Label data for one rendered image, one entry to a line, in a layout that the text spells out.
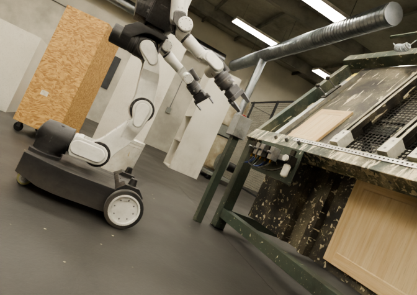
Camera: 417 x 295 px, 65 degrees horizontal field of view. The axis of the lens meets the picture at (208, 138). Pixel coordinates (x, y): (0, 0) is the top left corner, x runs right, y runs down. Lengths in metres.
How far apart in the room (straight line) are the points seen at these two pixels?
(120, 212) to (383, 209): 1.41
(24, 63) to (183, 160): 3.05
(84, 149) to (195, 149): 4.32
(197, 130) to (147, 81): 4.17
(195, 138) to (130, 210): 4.37
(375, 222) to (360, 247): 0.16
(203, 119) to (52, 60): 3.34
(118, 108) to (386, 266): 3.38
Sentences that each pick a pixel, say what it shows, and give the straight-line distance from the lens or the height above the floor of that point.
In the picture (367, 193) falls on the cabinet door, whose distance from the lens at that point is 2.14.
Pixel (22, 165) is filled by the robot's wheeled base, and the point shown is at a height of 0.10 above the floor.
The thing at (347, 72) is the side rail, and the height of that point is 1.77.
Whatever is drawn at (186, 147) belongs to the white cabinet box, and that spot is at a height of 0.47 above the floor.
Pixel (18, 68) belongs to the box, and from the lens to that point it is 4.45.
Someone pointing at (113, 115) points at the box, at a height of 0.47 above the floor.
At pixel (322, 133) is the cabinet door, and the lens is 2.41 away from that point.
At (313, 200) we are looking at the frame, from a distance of 2.40.
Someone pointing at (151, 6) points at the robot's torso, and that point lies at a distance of 1.97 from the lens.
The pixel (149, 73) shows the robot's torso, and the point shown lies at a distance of 1.92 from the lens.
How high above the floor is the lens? 0.54
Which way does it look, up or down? 2 degrees up
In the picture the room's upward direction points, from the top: 24 degrees clockwise
